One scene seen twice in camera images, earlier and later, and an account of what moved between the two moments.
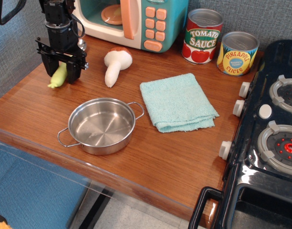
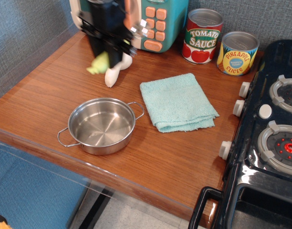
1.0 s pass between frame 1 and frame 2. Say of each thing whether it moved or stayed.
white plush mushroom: stayed
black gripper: moved
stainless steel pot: stayed
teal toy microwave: stayed
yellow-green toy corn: moved
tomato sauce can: stayed
